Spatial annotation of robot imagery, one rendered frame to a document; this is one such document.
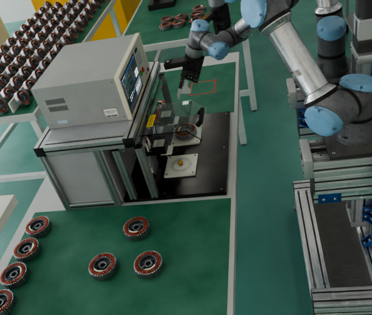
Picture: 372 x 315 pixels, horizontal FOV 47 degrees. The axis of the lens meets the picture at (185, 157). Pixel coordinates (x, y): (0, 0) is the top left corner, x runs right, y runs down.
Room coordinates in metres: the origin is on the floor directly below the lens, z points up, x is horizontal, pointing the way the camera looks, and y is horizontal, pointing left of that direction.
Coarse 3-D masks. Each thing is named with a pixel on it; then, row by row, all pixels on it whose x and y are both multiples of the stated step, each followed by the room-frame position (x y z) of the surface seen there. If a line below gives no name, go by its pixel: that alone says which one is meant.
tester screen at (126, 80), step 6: (132, 60) 1.79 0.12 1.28; (132, 66) 1.76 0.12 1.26; (126, 72) 1.68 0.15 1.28; (132, 72) 1.74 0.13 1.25; (138, 72) 1.82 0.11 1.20; (126, 78) 1.66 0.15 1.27; (132, 78) 1.72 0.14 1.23; (126, 84) 1.63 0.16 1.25; (132, 84) 1.70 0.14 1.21; (126, 90) 1.61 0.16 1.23; (132, 90) 1.68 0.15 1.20; (126, 96) 1.59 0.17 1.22; (132, 102) 1.63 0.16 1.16
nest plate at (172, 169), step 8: (168, 160) 1.68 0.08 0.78; (176, 160) 1.66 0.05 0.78; (184, 160) 1.65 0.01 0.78; (192, 160) 1.63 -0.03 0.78; (168, 168) 1.62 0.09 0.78; (176, 168) 1.60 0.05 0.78; (184, 168) 1.59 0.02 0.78; (192, 168) 1.57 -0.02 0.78; (168, 176) 1.56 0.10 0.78; (176, 176) 1.55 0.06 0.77
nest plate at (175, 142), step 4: (172, 140) 1.84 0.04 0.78; (176, 140) 1.83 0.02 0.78; (180, 140) 1.82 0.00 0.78; (188, 140) 1.80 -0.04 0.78; (192, 140) 1.79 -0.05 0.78; (196, 140) 1.78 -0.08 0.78; (172, 144) 1.80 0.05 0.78; (176, 144) 1.79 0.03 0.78; (180, 144) 1.79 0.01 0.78; (184, 144) 1.78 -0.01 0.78; (188, 144) 1.78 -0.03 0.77
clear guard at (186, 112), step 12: (156, 108) 1.71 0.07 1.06; (168, 108) 1.68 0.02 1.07; (180, 108) 1.65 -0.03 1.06; (192, 108) 1.63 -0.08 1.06; (204, 108) 1.68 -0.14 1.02; (144, 120) 1.63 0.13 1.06; (156, 120) 1.60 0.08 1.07; (168, 120) 1.58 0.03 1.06; (180, 120) 1.56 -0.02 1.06; (192, 120) 1.55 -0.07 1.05; (204, 120) 1.59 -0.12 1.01; (144, 132) 1.53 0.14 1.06; (156, 132) 1.51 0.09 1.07; (168, 132) 1.49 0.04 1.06; (192, 132) 1.47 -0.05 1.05
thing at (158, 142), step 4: (156, 140) 1.67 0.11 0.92; (160, 140) 1.66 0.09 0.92; (164, 140) 1.65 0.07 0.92; (152, 144) 1.65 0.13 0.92; (156, 144) 1.63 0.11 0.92; (160, 144) 1.63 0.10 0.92; (164, 144) 1.62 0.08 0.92; (144, 148) 1.66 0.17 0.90; (152, 148) 1.62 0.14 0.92; (156, 148) 1.61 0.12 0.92; (160, 148) 1.61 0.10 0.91; (164, 148) 1.60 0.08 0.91; (168, 148) 1.64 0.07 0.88; (172, 148) 1.63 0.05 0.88; (148, 152) 1.62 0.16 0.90; (152, 152) 1.62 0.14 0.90; (156, 152) 1.61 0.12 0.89; (160, 152) 1.61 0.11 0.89; (164, 152) 1.60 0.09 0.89; (168, 152) 1.60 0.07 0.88; (136, 156) 1.64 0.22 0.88; (148, 156) 1.65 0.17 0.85; (148, 160) 1.63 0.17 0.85
